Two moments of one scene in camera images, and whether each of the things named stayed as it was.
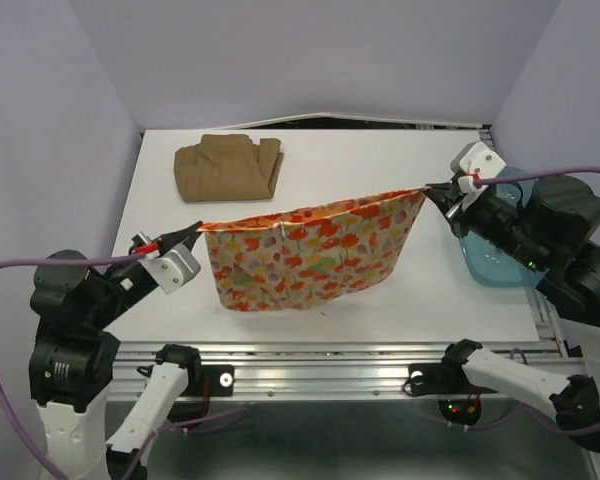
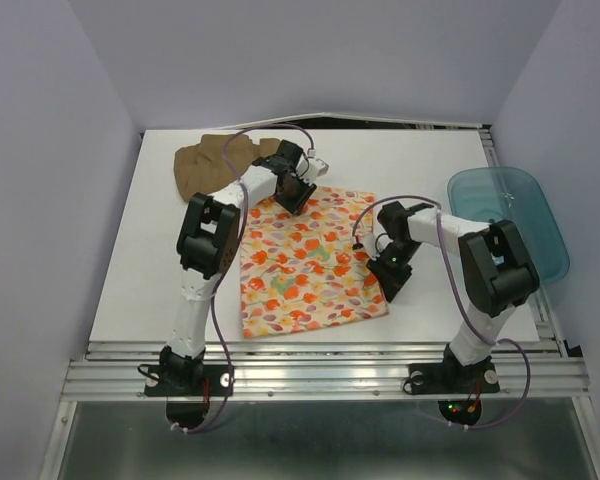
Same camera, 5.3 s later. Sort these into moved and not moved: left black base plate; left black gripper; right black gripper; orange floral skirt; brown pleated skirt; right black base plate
Moved: orange floral skirt; left black gripper; right black gripper
Not moved: brown pleated skirt; right black base plate; left black base plate
